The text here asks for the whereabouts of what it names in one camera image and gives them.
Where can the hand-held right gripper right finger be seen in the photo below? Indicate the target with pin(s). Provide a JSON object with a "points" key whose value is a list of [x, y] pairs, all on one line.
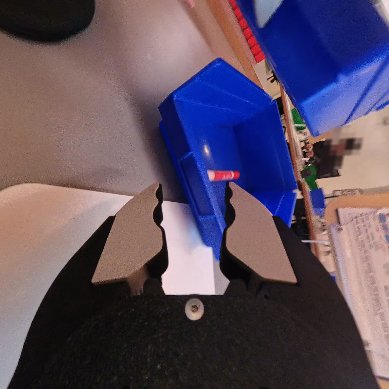
{"points": [[261, 243]]}

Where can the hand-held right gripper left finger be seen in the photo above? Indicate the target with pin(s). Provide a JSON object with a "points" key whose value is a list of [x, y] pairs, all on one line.
{"points": [[127, 243]]}

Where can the red dry-erase marker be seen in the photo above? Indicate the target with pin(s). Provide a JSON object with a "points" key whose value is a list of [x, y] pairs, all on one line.
{"points": [[223, 175]]}

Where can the white whiteboard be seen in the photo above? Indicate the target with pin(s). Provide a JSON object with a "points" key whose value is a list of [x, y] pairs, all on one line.
{"points": [[48, 243]]}

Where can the blue plastic bin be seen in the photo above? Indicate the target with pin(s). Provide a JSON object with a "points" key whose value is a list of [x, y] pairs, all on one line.
{"points": [[231, 121], [328, 55]]}

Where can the printed instruction sheet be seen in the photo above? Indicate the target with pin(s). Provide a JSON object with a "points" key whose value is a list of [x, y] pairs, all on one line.
{"points": [[364, 273]]}

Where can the red plastic bin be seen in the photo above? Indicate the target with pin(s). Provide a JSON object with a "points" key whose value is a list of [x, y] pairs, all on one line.
{"points": [[243, 24]]}

